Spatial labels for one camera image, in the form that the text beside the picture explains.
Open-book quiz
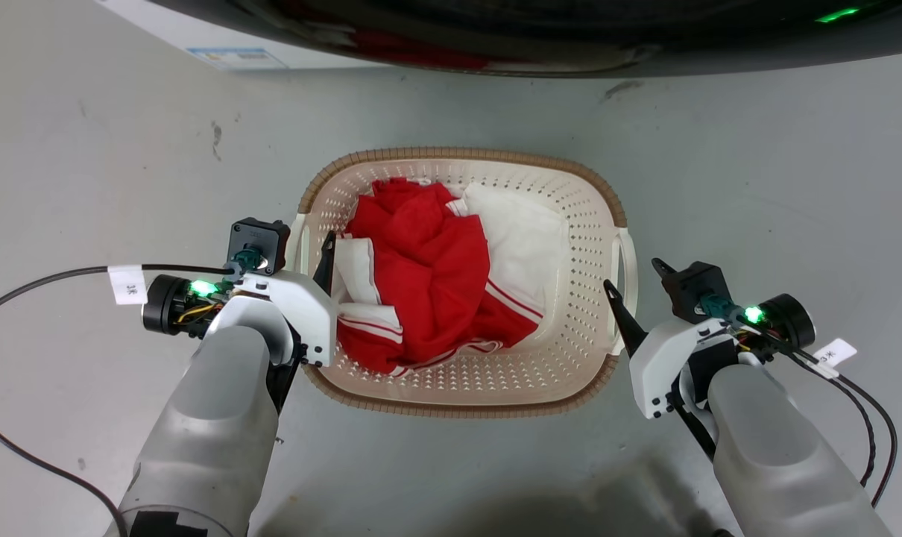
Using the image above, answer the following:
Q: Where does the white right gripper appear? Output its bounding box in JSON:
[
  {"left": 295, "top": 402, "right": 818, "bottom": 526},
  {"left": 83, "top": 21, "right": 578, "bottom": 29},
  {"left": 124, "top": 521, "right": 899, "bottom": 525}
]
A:
[{"left": 603, "top": 257, "right": 729, "bottom": 421}]

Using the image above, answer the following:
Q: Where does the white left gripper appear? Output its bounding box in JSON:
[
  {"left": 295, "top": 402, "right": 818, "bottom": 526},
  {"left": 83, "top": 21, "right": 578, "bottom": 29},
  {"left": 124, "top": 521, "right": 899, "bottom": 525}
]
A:
[{"left": 227, "top": 230, "right": 341, "bottom": 368}]

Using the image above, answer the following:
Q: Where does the cream perforated laundry basket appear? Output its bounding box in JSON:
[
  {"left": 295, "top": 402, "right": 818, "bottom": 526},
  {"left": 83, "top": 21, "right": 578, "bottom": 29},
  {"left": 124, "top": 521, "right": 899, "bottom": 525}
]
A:
[{"left": 286, "top": 147, "right": 640, "bottom": 419}]

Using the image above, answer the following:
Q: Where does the red garment with white stripes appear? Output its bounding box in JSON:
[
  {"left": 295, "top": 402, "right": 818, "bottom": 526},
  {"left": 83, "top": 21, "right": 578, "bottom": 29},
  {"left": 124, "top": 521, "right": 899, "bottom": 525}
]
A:
[{"left": 336, "top": 178, "right": 545, "bottom": 377}]

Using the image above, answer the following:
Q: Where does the white cloth garment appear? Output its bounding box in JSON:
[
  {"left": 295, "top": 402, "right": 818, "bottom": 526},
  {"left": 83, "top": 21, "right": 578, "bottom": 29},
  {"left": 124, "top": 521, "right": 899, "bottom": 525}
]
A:
[{"left": 445, "top": 181, "right": 573, "bottom": 318}]

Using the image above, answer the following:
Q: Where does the blue white sticker label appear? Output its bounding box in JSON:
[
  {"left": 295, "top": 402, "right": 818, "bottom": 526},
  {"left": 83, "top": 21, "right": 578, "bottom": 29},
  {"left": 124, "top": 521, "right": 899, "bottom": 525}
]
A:
[{"left": 186, "top": 47, "right": 289, "bottom": 72}]

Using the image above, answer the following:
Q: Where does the white washing machine body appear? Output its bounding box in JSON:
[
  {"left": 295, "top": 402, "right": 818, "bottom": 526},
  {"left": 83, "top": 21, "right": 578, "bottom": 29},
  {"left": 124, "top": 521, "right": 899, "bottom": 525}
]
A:
[{"left": 93, "top": 0, "right": 396, "bottom": 73}]

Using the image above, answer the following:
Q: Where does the white left cable label tag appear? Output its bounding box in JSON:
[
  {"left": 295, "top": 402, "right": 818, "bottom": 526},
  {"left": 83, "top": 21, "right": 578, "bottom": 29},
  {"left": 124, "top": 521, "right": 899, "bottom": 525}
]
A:
[{"left": 107, "top": 265, "right": 149, "bottom": 306}]

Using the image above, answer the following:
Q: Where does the white cable label tag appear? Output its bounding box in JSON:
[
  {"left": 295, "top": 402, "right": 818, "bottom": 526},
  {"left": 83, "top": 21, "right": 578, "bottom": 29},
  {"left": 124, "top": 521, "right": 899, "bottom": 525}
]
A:
[
  {"left": 107, "top": 265, "right": 149, "bottom": 306},
  {"left": 811, "top": 339, "right": 859, "bottom": 379}
]

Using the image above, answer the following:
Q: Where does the white right cable label tag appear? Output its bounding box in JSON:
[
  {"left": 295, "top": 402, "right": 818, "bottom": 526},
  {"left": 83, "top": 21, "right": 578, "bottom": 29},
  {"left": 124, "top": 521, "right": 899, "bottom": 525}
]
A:
[{"left": 811, "top": 339, "right": 859, "bottom": 379}]

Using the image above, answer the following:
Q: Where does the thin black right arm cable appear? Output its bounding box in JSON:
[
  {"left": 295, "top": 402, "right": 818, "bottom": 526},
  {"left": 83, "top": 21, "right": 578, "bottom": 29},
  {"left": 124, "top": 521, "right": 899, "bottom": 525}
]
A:
[
  {"left": 831, "top": 371, "right": 899, "bottom": 509},
  {"left": 783, "top": 349, "right": 877, "bottom": 489}
]

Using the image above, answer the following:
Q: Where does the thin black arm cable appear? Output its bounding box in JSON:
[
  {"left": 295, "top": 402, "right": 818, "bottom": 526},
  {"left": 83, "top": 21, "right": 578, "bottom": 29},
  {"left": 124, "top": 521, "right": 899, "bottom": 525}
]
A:
[
  {"left": 0, "top": 263, "right": 236, "bottom": 537},
  {"left": 783, "top": 349, "right": 877, "bottom": 489},
  {"left": 831, "top": 371, "right": 899, "bottom": 509}
]

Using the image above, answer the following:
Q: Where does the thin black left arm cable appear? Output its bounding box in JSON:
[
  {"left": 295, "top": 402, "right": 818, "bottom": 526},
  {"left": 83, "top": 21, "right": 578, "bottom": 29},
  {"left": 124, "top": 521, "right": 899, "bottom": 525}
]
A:
[{"left": 0, "top": 263, "right": 236, "bottom": 537}]

